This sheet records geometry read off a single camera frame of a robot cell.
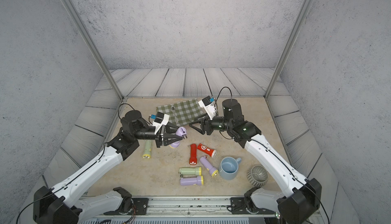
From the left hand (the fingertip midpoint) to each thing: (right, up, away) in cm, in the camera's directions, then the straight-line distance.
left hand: (182, 136), depth 62 cm
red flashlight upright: (+3, -18, +24) cm, 30 cm away
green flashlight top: (-23, -15, +26) cm, 38 cm away
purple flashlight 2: (+12, -21, +22) cm, 33 cm away
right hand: (+5, +5, +4) cm, 8 cm away
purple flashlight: (0, +2, -2) cm, 3 cm away
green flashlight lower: (+2, -22, +19) cm, 29 cm away
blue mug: (+23, -21, +23) cm, 39 cm away
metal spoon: (-13, +11, +49) cm, 52 cm away
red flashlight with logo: (+13, -14, +26) cm, 32 cm away
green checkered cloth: (-3, +9, +49) cm, 50 cm away
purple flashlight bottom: (+7, -25, +15) cm, 30 cm away
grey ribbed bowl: (+38, -25, +20) cm, 50 cm away
